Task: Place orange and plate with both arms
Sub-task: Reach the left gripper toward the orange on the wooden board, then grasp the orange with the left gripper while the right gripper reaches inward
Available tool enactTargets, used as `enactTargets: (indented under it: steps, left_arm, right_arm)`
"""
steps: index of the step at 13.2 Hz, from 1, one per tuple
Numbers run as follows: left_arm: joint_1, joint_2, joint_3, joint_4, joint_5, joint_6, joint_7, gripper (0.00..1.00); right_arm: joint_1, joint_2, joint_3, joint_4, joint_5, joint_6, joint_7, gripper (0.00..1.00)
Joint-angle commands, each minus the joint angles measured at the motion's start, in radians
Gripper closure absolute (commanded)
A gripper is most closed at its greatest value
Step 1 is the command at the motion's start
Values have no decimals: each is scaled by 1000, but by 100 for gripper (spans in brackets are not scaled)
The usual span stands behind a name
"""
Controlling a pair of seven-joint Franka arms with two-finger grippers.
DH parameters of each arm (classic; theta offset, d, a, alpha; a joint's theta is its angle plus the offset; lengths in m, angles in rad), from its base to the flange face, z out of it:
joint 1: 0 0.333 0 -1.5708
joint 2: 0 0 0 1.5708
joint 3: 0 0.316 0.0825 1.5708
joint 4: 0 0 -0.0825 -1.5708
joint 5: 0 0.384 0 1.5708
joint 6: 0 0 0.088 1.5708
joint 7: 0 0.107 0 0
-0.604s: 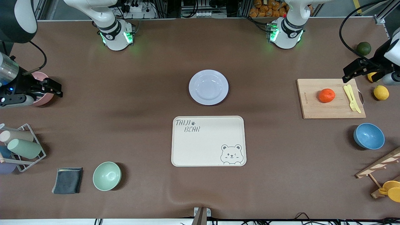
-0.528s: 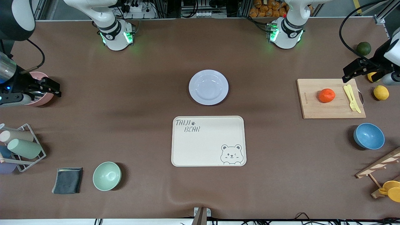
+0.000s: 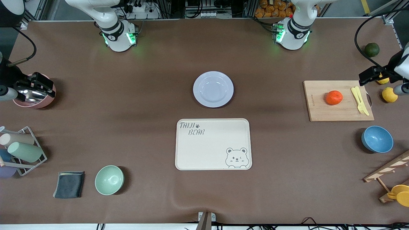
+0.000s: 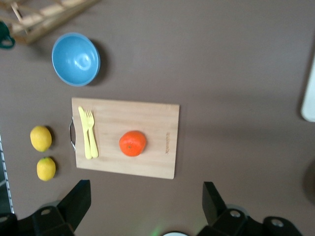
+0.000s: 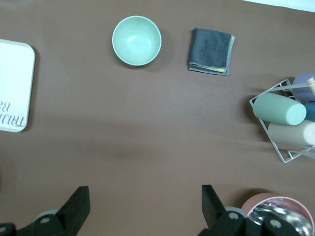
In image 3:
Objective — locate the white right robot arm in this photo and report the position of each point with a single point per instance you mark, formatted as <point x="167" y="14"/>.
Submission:
<point x="118" y="35"/>

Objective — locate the pink bowl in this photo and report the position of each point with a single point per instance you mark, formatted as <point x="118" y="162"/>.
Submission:
<point x="44" y="101"/>

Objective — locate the mint green bowl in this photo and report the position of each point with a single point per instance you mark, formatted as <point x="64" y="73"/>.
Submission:
<point x="109" y="180"/>

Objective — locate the metal table edge bracket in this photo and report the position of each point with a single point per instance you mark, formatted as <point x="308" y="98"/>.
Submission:
<point x="206" y="218"/>

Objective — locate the white power strip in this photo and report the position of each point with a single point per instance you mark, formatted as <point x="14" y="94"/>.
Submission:
<point x="145" y="13"/>

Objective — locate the yellow lemon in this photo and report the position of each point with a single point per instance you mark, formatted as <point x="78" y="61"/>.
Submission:
<point x="389" y="95"/>
<point x="383" y="80"/>

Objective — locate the beige cup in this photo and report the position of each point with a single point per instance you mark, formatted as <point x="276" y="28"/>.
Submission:
<point x="17" y="139"/>

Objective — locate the yellow plastic knife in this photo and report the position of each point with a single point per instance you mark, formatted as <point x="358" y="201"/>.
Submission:
<point x="366" y="111"/>

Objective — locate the bag of oranges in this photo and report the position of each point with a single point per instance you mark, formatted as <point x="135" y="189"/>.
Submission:
<point x="271" y="11"/>

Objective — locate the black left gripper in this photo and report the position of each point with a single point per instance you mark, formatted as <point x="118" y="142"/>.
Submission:
<point x="391" y="67"/>

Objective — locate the blue bowl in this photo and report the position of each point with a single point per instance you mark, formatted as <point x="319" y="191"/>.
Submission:
<point x="377" y="139"/>

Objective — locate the mint green cup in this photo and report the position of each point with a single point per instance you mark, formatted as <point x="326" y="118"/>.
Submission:
<point x="25" y="151"/>

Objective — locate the bamboo cutting board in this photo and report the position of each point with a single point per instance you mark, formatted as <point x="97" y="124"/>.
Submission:
<point x="322" y="110"/>

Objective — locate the dark grey folded cloth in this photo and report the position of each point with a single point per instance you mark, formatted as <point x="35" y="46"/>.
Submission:
<point x="68" y="184"/>

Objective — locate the yellow mug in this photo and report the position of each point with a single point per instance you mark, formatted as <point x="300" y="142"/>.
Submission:
<point x="401" y="195"/>

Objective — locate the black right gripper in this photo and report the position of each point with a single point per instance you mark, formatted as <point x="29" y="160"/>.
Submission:
<point x="9" y="76"/>

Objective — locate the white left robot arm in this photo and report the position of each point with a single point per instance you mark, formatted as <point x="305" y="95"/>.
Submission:
<point x="292" y="35"/>

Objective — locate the wooden peg dish rack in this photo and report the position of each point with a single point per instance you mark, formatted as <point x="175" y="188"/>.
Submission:
<point x="388" y="167"/>

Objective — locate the orange fruit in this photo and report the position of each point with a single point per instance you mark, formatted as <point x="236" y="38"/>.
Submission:
<point x="334" y="97"/>

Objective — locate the cream bear print tray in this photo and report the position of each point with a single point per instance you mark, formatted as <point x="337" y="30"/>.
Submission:
<point x="207" y="150"/>

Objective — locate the metal scoop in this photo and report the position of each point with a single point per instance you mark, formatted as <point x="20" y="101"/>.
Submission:
<point x="28" y="95"/>

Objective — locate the dark green lime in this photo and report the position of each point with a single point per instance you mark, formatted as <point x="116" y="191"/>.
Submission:
<point x="372" y="49"/>

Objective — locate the blue cup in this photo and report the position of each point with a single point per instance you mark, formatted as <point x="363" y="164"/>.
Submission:
<point x="4" y="155"/>

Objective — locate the purple cup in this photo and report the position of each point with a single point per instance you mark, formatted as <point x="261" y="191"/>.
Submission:
<point x="6" y="172"/>

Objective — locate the lavender round plate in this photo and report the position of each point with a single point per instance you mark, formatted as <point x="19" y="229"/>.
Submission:
<point x="213" y="89"/>

